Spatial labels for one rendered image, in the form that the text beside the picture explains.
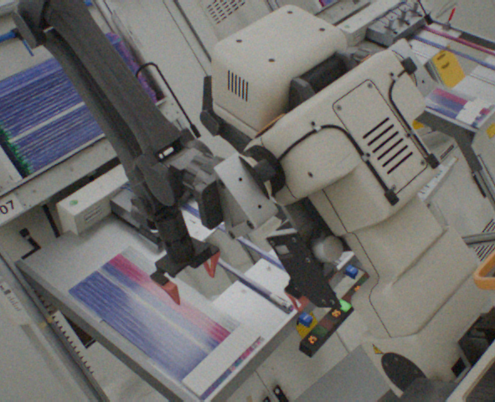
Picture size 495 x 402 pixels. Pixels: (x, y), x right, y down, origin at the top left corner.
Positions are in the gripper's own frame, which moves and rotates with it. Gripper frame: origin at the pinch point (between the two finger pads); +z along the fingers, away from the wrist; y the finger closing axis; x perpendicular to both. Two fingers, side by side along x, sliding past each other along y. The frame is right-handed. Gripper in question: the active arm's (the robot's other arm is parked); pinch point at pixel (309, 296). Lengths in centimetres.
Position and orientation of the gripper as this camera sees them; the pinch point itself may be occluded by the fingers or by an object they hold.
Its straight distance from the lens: 162.7
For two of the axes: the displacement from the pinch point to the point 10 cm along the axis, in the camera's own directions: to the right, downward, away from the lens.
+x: 7.7, 4.2, -4.8
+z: 0.1, 7.4, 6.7
